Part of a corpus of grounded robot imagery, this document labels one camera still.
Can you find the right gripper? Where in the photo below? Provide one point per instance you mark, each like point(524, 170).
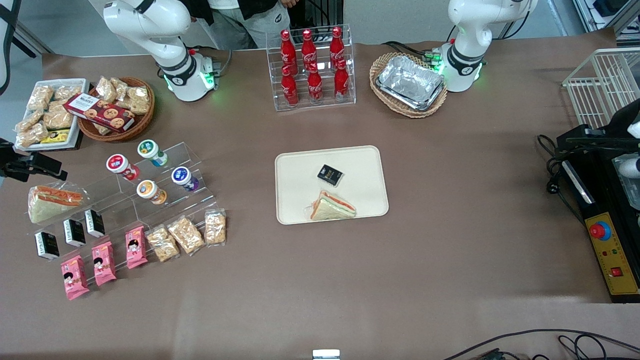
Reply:
point(15, 164)

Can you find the green cap gum bottle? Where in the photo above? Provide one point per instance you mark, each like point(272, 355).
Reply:
point(150, 150)

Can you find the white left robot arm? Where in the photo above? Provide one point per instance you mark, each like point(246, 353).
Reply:
point(470, 30)

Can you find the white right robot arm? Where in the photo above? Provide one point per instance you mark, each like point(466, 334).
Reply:
point(165, 45)

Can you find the red cap gum bottle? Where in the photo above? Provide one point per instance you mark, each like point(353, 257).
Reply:
point(119, 164)

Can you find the white rectangular tray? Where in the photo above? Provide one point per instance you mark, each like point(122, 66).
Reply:
point(82, 85)

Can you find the orange cap gum bottle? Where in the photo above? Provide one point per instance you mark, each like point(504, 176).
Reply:
point(148, 190)

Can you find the purple cap gum bottle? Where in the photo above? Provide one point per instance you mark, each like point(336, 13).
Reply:
point(182, 176)

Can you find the beige plastic tray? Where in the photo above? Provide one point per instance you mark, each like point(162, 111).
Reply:
point(300, 170)

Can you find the aluminium foil tray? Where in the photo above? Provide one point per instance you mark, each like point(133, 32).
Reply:
point(410, 82)

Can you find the yellow snack packet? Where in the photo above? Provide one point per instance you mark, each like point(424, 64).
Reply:
point(56, 136)

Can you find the clear cracker bag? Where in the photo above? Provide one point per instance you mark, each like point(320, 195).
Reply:
point(162, 244)
point(138, 100)
point(57, 117)
point(67, 92)
point(215, 227)
point(40, 97)
point(32, 135)
point(101, 129)
point(106, 89)
point(186, 235)
point(121, 87)
point(29, 120)

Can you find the wrapped triangle sandwich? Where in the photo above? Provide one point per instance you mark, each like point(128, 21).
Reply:
point(50, 205)
point(332, 207)

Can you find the black snack box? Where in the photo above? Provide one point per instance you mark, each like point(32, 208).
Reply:
point(47, 245)
point(74, 233)
point(330, 175)
point(94, 223)

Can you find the red cookie box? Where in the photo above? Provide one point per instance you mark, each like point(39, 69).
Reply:
point(100, 112)

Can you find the clear acrylic stepped stand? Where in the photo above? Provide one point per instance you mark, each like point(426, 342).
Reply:
point(120, 202)

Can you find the dark brown wicker basket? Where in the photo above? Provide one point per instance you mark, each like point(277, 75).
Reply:
point(142, 122)

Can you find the pink snack packet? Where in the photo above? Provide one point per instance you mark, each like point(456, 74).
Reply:
point(103, 263)
point(74, 277)
point(135, 247)

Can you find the red cola bottle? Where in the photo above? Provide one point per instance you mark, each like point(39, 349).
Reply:
point(288, 50)
point(314, 85)
point(336, 45)
point(289, 90)
point(309, 47)
point(341, 82)

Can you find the clear acrylic bottle rack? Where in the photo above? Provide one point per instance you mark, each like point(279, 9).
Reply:
point(325, 102)

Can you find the black stand behind table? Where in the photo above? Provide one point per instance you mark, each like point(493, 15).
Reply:
point(320, 12)

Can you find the small white silver object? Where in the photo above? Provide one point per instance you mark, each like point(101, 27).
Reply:
point(326, 354)

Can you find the light wicker basket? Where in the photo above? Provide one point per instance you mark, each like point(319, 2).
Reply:
point(382, 65)

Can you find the black equipment unit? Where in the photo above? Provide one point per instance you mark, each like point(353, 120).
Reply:
point(600, 160)

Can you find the red emergency stop button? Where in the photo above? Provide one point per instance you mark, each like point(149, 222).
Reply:
point(599, 230)

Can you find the yellow black control box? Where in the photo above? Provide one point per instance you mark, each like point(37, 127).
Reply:
point(617, 260)

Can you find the aluminium frame bar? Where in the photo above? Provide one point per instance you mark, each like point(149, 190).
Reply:
point(27, 37)

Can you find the metal shelf frame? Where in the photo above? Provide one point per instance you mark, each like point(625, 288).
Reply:
point(605, 15)

